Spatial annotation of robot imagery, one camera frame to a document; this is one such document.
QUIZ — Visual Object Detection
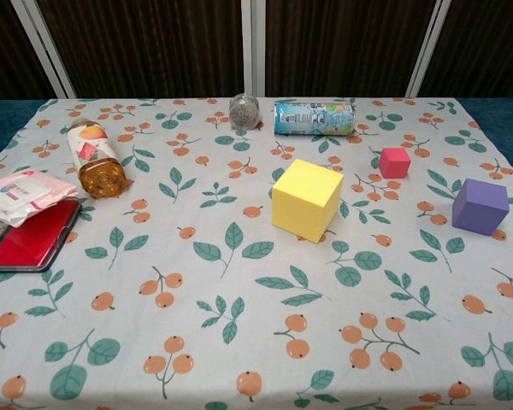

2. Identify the large yellow foam cube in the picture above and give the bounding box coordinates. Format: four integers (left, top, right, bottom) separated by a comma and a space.
271, 158, 345, 241

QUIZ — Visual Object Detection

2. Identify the small red foam cube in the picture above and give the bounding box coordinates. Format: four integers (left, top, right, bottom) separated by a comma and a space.
379, 147, 412, 179

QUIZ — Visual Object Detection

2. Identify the purple cube block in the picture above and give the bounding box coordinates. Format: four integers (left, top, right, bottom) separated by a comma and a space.
451, 178, 510, 237

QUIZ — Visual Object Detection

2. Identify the floral fruit print tablecloth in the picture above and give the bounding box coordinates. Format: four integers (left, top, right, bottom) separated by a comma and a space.
0, 97, 513, 410

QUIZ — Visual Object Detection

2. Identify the small clear glass jar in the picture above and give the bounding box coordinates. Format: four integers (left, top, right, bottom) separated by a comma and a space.
228, 92, 262, 131

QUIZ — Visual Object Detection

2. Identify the blue printed drink can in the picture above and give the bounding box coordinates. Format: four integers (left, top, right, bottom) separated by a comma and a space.
274, 100, 357, 137

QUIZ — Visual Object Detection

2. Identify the amber tea bottle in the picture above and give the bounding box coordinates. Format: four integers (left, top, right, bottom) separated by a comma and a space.
66, 119, 127, 201

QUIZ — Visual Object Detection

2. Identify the dark brown partition panel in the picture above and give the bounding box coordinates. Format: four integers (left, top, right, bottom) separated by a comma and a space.
405, 0, 513, 100
250, 0, 452, 98
0, 0, 76, 102
23, 0, 257, 98

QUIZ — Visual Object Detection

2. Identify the flat red clear-rimmed case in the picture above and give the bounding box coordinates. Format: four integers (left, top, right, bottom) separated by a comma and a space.
0, 196, 83, 273

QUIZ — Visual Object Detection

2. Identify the white pink tissue pack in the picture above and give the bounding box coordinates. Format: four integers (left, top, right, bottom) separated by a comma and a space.
0, 168, 80, 228

